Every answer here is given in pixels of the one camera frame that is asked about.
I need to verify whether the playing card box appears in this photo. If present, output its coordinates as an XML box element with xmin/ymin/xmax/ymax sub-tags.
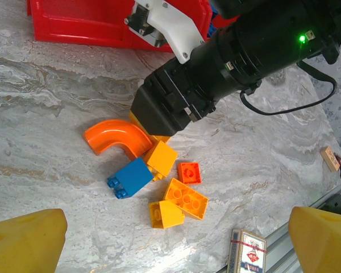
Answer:
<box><xmin>227</xmin><ymin>228</ymin><xmax>268</xmax><ymax>273</ymax></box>

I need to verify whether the orange small square lego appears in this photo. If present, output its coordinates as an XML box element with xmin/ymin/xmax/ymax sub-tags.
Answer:
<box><xmin>177</xmin><ymin>162</ymin><xmax>202</xmax><ymax>185</ymax></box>

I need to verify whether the aluminium front rail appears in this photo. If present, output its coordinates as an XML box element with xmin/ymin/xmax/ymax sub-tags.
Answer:
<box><xmin>220</xmin><ymin>177</ymin><xmax>341</xmax><ymax>273</ymax></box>

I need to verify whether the blue lego brick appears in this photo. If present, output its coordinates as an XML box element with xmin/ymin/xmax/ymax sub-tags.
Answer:
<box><xmin>207</xmin><ymin>4</ymin><xmax>217</xmax><ymax>32</ymax></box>
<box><xmin>107</xmin><ymin>157</ymin><xmax>155</xmax><ymax>200</ymax></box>

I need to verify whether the orange curved lego piece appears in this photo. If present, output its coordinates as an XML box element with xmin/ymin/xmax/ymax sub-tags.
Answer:
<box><xmin>83</xmin><ymin>119</ymin><xmax>154</xmax><ymax>160</ymax></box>

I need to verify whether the yellow long lego brick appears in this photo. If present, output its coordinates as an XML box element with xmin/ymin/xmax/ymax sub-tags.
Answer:
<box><xmin>163</xmin><ymin>177</ymin><xmax>209</xmax><ymax>221</ymax></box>

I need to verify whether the wooden tag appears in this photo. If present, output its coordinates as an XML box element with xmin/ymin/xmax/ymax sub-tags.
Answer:
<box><xmin>319</xmin><ymin>146</ymin><xmax>341</xmax><ymax>173</ymax></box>

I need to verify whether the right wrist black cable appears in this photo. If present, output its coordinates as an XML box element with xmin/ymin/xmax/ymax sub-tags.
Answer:
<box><xmin>239</xmin><ymin>61</ymin><xmax>338</xmax><ymax>116</ymax></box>

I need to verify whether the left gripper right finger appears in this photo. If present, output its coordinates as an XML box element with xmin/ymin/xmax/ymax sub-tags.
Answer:
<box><xmin>288</xmin><ymin>206</ymin><xmax>341</xmax><ymax>273</ymax></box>

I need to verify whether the red three-compartment tray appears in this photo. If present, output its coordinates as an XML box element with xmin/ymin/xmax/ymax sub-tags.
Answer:
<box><xmin>27</xmin><ymin>0</ymin><xmax>239</xmax><ymax>54</ymax></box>

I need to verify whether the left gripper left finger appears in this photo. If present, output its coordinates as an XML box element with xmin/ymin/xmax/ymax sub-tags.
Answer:
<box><xmin>0</xmin><ymin>208</ymin><xmax>68</xmax><ymax>273</ymax></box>

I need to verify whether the yellow sloped lego brick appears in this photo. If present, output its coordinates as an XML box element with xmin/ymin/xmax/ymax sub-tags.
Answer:
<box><xmin>148</xmin><ymin>199</ymin><xmax>186</xmax><ymax>229</ymax></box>

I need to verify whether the yellow square lego brick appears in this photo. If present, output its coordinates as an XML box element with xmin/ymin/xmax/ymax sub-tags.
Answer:
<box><xmin>143</xmin><ymin>140</ymin><xmax>179</xmax><ymax>182</ymax></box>

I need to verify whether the right wrist camera assembly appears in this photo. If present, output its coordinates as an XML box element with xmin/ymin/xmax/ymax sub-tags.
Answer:
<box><xmin>124</xmin><ymin>0</ymin><xmax>205</xmax><ymax>65</ymax></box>

